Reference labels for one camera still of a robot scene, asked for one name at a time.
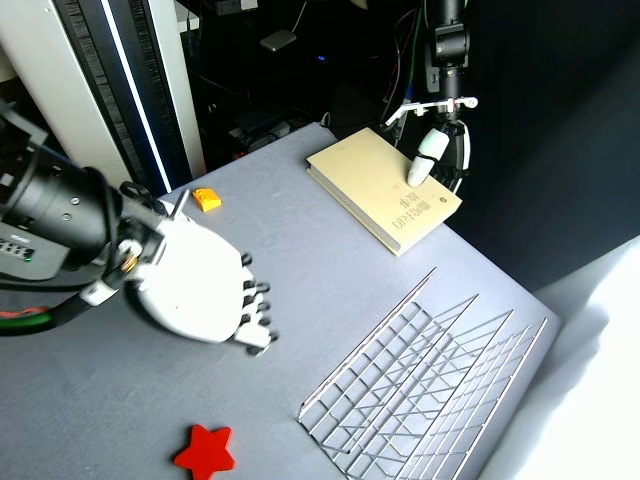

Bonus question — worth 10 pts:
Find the orange toy block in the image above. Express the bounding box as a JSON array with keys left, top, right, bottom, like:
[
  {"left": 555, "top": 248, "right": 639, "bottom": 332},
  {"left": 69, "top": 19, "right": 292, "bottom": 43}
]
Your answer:
[{"left": 192, "top": 187, "right": 225, "bottom": 215}]

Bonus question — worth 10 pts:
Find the beige paperback book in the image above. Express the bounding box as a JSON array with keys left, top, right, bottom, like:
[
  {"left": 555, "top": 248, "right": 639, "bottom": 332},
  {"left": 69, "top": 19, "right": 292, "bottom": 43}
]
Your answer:
[{"left": 305, "top": 127, "right": 464, "bottom": 257}]

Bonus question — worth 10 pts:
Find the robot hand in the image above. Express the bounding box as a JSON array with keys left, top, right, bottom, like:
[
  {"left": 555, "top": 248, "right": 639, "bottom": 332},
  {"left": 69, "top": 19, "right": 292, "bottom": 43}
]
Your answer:
[
  {"left": 122, "top": 202, "right": 281, "bottom": 358},
  {"left": 406, "top": 118, "right": 475, "bottom": 195}
]

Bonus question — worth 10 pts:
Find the black cable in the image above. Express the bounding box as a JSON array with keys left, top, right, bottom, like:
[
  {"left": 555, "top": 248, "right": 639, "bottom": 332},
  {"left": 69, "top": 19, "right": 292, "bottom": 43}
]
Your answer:
[{"left": 0, "top": 279, "right": 126, "bottom": 337}]

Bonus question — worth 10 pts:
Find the wire dish rack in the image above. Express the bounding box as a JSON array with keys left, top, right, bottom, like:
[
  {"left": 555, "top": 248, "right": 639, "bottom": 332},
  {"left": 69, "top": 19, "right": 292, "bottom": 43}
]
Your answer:
[{"left": 298, "top": 267, "right": 550, "bottom": 480}]

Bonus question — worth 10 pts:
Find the grey table cloth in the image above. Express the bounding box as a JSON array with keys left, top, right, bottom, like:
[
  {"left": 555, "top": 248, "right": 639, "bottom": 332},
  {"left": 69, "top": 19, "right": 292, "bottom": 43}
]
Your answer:
[{"left": 0, "top": 122, "right": 562, "bottom": 480}]

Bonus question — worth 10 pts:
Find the small grey flat device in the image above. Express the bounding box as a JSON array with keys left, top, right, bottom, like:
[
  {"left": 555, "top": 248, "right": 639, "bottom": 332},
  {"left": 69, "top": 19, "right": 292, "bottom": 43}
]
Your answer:
[{"left": 258, "top": 28, "right": 300, "bottom": 53}]

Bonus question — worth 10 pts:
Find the grey control box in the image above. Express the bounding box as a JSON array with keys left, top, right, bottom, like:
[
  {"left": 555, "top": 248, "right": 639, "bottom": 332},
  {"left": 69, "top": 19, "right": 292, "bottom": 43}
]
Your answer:
[{"left": 0, "top": 219, "right": 70, "bottom": 282}]

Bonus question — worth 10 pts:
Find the green cable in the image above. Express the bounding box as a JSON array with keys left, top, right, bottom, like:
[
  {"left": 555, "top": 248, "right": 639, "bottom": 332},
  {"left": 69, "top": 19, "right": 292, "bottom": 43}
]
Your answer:
[
  {"left": 404, "top": 9, "right": 427, "bottom": 104},
  {"left": 0, "top": 310, "right": 54, "bottom": 337}
]

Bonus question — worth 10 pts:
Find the white robot body column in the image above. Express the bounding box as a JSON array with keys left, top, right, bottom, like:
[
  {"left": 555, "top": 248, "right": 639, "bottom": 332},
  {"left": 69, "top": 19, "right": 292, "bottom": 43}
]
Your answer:
[{"left": 0, "top": 0, "right": 207, "bottom": 222}]

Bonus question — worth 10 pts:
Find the white backdrop cloth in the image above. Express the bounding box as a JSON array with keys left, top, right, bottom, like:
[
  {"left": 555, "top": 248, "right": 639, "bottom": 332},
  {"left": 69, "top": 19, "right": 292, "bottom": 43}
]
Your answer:
[{"left": 477, "top": 239, "right": 640, "bottom": 480}]

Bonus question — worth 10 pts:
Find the red star block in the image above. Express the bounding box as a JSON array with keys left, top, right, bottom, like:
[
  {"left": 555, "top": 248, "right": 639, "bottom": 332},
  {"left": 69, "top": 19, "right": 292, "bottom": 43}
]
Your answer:
[{"left": 173, "top": 423, "right": 236, "bottom": 480}]

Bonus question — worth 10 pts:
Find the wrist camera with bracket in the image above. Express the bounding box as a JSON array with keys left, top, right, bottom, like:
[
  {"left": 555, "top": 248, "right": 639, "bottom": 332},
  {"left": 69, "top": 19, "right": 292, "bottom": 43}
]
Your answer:
[{"left": 382, "top": 96, "right": 480, "bottom": 147}]

